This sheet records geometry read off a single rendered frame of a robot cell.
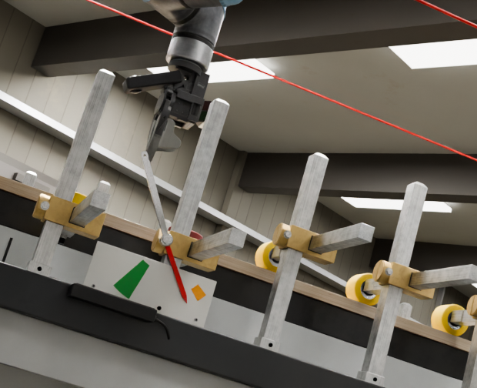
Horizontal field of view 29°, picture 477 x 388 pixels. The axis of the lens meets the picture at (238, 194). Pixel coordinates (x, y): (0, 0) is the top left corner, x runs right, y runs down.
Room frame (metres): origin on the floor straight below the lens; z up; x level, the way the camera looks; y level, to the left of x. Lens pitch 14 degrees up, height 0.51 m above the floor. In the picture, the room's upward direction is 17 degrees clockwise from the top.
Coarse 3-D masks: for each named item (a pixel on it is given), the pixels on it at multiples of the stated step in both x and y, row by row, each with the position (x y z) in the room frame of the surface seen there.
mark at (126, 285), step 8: (144, 264) 1.84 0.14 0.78; (128, 272) 1.83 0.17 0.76; (136, 272) 1.84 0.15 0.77; (144, 272) 1.84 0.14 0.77; (120, 280) 1.83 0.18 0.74; (128, 280) 1.83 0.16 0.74; (136, 280) 1.84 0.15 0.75; (120, 288) 1.83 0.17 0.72; (128, 288) 1.84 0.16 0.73; (128, 296) 1.84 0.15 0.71
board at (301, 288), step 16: (0, 176) 1.96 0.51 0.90; (16, 192) 1.98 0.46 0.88; (32, 192) 1.98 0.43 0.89; (48, 192) 1.99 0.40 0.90; (112, 224) 2.03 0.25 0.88; (128, 224) 2.04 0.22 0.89; (224, 256) 2.10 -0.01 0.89; (240, 272) 2.12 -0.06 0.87; (256, 272) 2.13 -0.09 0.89; (272, 272) 2.14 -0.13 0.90; (304, 288) 2.16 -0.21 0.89; (320, 288) 2.17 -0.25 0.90; (336, 304) 2.18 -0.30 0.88; (352, 304) 2.19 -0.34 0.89; (400, 320) 2.23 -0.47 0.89; (432, 336) 2.25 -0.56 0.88; (448, 336) 2.26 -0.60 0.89
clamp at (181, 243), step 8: (160, 232) 1.85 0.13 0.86; (168, 232) 1.86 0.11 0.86; (176, 232) 1.85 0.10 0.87; (176, 240) 1.85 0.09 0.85; (184, 240) 1.86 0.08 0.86; (192, 240) 1.86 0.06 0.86; (152, 248) 1.87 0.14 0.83; (160, 248) 1.85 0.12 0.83; (176, 248) 1.85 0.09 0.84; (184, 248) 1.86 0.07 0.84; (176, 256) 1.86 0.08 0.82; (184, 256) 1.86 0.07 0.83; (216, 256) 1.88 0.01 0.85; (192, 264) 1.88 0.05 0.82; (200, 264) 1.87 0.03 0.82; (208, 264) 1.87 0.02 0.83; (216, 264) 1.88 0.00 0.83
